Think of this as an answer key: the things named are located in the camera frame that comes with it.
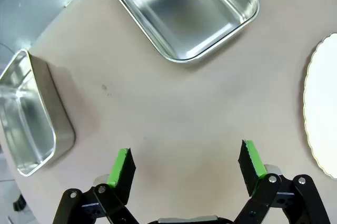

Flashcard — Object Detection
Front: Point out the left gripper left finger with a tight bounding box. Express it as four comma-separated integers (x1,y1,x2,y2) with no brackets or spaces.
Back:
52,147,137,224

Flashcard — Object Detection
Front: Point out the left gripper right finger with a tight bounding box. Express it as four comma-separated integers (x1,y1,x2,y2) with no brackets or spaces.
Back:
233,139,331,224

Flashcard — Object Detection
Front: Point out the steel rectangular container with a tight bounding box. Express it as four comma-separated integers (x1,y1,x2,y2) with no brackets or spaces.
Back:
105,0,260,64
0,49,76,177

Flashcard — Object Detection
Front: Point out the white scalloped round plate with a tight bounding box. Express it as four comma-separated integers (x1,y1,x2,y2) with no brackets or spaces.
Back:
302,33,337,179

